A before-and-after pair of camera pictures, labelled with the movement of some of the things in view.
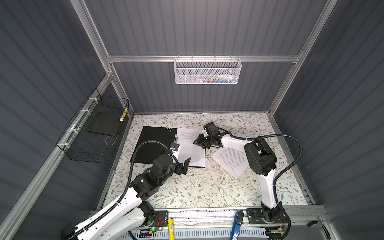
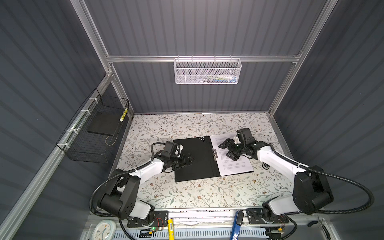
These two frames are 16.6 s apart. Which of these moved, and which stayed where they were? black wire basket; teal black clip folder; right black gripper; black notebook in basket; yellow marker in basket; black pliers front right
Moved: teal black clip folder; right black gripper
Stayed: yellow marker in basket; black wire basket; black notebook in basket; black pliers front right
